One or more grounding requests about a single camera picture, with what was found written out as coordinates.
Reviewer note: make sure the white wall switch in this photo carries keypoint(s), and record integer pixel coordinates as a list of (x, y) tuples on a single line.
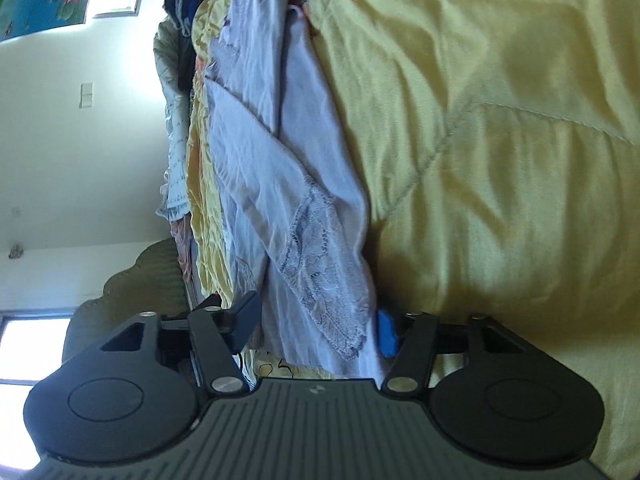
[(86, 95)]

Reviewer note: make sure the yellow quilt with sheep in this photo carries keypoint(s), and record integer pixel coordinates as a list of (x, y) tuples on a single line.
[(498, 143)]

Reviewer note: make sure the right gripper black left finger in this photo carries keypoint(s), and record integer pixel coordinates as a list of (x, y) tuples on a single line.
[(217, 335)]

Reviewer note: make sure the dark folded clothes stack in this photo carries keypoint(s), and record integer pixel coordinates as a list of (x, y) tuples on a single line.
[(182, 14)]

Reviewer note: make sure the white patterned pillow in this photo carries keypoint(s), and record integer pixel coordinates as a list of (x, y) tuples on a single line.
[(175, 69)]

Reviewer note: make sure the light lavender lace garment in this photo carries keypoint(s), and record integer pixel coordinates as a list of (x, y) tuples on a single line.
[(295, 214)]

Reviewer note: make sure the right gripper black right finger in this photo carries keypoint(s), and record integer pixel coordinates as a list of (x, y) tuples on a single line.
[(408, 342)]

